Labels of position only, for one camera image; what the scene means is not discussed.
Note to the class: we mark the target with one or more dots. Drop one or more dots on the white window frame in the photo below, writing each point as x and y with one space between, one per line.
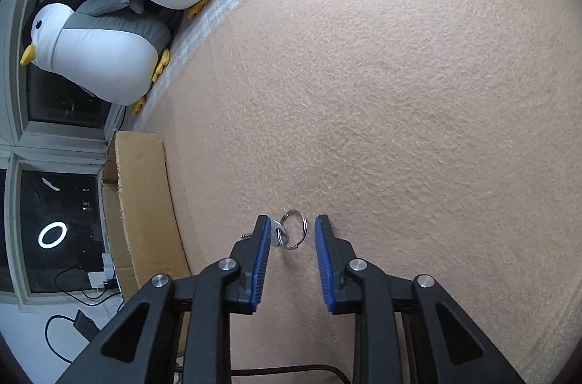
59 141

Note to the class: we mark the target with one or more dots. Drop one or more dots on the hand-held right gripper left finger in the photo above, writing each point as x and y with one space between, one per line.
263 261

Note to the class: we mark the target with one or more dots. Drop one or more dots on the beige felt mat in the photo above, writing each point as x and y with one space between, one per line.
386 93

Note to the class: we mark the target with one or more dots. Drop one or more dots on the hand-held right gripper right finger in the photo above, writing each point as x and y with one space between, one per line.
322 266

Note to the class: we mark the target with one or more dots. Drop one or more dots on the checked grey cloth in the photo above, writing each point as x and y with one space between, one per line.
218 9

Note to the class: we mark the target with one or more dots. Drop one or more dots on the large penguin plush toy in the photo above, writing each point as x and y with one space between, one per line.
100 56

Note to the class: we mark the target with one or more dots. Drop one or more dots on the cardboard box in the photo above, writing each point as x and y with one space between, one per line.
145 202

